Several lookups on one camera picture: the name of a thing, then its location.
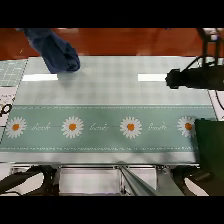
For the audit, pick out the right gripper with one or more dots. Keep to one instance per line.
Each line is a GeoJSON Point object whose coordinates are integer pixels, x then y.
{"type": "Point", "coordinates": [176, 79]}

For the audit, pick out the blue T-shirt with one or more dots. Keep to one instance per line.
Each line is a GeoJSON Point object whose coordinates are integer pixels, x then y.
{"type": "Point", "coordinates": [56, 53]}

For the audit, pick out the dark green garment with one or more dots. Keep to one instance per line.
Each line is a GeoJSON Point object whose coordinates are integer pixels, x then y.
{"type": "Point", "coordinates": [210, 143]}

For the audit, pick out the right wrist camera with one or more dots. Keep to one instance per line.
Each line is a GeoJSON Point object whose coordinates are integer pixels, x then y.
{"type": "Point", "coordinates": [204, 43]}

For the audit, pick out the silver frame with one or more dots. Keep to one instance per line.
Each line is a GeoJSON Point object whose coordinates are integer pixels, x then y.
{"type": "Point", "coordinates": [140, 186]}

